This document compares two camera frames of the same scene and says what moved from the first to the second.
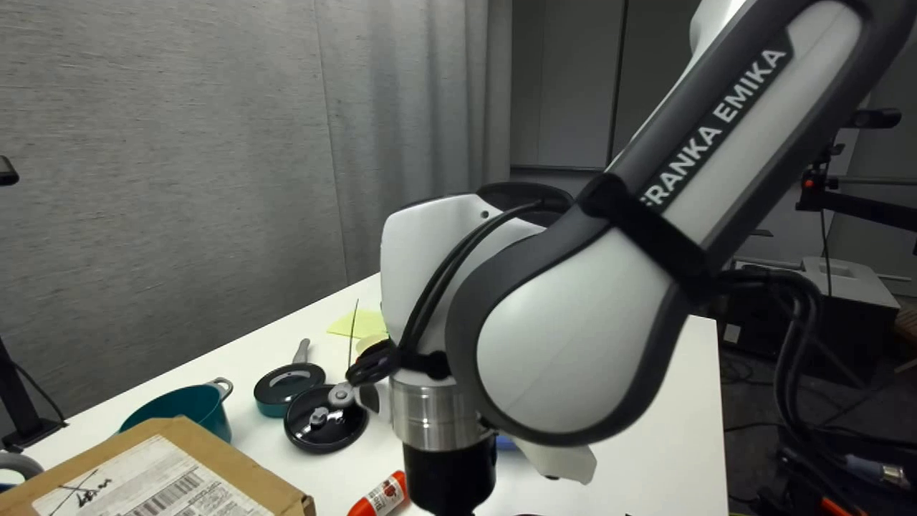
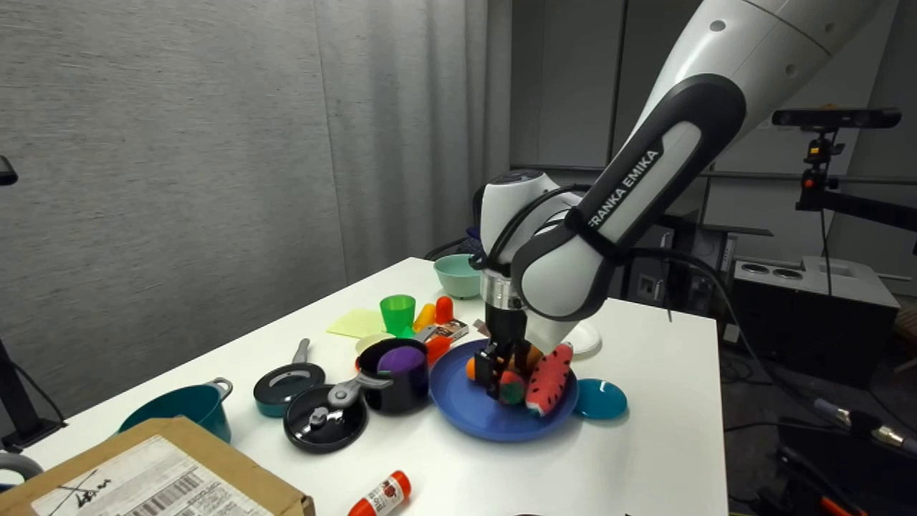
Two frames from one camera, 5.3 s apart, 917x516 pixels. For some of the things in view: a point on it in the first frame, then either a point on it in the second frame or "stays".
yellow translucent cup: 361,325 stays
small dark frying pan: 284,384 stays
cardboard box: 169,467 stays
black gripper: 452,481 to 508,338
